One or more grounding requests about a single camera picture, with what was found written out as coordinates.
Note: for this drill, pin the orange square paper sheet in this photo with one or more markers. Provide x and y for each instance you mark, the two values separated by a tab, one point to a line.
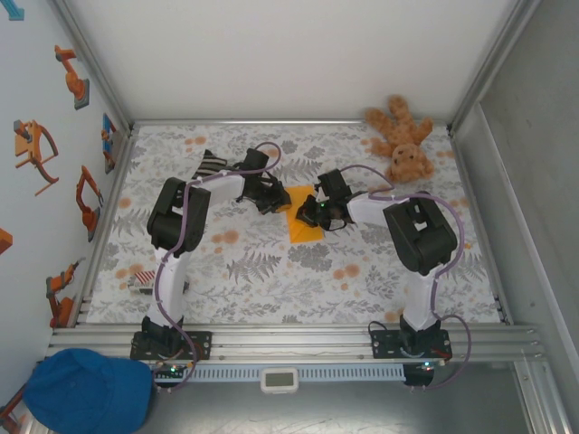
305	230

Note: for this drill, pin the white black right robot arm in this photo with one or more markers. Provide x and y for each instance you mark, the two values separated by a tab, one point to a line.
420	235

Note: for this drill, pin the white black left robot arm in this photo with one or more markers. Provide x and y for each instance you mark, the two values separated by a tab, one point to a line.
178	217

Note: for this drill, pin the black striped sock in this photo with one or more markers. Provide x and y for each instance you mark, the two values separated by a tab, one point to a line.
209	165

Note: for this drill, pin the floral printed tablecloth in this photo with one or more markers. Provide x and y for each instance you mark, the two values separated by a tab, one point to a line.
271	289

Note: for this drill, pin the brown teddy bear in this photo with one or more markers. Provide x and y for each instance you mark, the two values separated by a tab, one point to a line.
405	153

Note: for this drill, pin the red striped fabric pouch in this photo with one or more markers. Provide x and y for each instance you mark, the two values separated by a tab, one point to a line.
142	279

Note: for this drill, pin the white digital timer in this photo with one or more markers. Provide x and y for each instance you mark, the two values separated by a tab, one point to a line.
279	380

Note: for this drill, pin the blue baseball cap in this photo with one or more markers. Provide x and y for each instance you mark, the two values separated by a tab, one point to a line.
86	389

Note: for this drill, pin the aluminium frame rail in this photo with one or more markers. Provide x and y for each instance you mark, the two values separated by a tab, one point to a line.
101	226
289	341
481	226
289	122

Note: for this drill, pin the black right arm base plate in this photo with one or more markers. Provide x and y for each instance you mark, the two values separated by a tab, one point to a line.
384	344

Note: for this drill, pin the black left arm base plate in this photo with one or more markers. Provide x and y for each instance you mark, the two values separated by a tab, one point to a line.
201	346

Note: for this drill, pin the blue orange wall sticker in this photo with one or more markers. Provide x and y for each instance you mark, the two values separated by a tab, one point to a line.
108	140

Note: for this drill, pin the aluminium frame post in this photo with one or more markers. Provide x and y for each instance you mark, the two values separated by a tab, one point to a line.
495	63
92	63

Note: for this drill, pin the orange claw gripper wall sticker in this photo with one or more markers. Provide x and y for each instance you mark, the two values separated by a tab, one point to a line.
27	144

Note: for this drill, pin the orange block wall sticker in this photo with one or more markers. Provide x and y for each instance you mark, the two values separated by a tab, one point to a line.
4	242

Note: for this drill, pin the orange grey wall sticker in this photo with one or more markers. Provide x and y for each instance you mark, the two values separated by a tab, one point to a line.
11	411

